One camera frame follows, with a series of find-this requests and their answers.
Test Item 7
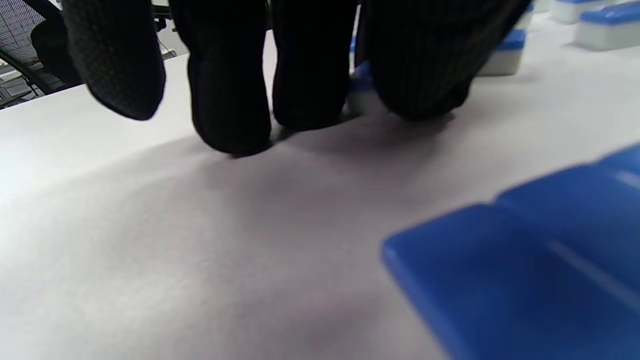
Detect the person's left hand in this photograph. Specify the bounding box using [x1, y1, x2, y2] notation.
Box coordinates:
[61, 0, 531, 157]

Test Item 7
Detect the single blue mahjong tile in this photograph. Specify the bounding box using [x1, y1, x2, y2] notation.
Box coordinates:
[347, 35, 381, 117]

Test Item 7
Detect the blue mahjong tile wall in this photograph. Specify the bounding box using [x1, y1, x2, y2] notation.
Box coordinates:
[382, 144, 640, 360]

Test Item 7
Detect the black office chair with armrests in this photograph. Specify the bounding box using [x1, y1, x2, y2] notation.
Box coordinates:
[0, 0, 86, 108]

